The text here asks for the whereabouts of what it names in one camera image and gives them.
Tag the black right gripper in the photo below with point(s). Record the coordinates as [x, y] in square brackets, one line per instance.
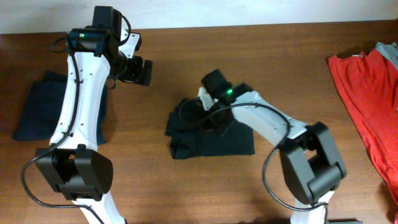
[204, 123]

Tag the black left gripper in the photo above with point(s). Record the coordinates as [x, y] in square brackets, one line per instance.
[135, 75]

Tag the dark green t-shirt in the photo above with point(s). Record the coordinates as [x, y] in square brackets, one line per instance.
[233, 139]

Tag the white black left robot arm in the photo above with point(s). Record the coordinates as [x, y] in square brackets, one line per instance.
[71, 164]

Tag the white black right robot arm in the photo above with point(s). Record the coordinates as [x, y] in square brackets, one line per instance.
[312, 165]

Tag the folded navy blue garment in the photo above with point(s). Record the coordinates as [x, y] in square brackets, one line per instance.
[42, 108]

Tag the red garment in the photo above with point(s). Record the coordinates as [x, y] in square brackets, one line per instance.
[367, 85]

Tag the grey garment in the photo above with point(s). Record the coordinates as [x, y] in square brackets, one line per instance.
[389, 51]

